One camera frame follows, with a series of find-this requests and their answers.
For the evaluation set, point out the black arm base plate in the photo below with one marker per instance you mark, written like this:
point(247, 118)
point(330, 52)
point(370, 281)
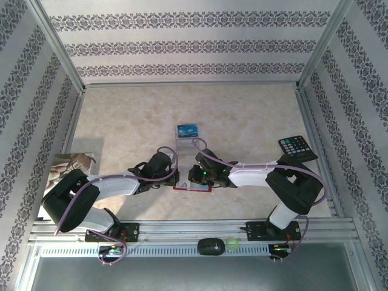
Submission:
point(256, 232)
point(133, 232)

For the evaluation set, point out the aluminium frame cross bar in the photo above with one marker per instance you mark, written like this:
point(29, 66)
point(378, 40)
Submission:
point(191, 84)

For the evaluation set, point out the red card holder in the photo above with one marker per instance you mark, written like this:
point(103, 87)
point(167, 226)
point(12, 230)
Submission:
point(200, 188)

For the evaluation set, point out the black calculator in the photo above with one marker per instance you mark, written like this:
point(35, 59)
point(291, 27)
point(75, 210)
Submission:
point(295, 148)

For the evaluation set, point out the brown printed book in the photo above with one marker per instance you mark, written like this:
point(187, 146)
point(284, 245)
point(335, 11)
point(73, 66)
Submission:
point(72, 163)

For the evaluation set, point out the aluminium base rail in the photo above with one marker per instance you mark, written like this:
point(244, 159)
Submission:
point(188, 230)

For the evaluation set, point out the black computer mouse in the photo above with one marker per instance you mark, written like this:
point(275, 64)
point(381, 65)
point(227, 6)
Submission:
point(210, 247)

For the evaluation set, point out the silver VIP card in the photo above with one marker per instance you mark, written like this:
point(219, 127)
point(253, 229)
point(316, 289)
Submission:
point(188, 145)

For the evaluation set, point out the aluminium frame post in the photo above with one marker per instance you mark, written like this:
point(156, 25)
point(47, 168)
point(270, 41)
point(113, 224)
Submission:
point(57, 45)
point(322, 45)

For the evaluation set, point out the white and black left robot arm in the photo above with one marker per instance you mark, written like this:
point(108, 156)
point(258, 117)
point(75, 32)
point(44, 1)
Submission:
point(112, 186)

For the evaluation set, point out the blue credit card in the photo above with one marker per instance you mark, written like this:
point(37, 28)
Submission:
point(188, 130)

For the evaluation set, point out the aluminium frame side rail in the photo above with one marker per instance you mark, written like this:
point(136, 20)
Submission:
point(73, 121)
point(311, 121)

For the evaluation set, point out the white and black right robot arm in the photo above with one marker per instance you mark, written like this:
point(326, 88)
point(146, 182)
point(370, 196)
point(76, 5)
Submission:
point(251, 177)

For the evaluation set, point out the small circuit board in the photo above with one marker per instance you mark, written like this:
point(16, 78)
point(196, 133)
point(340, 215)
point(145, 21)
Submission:
point(280, 249)
point(113, 250)

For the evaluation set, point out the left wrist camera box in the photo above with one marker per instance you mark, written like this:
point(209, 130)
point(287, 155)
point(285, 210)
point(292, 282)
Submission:
point(173, 159)

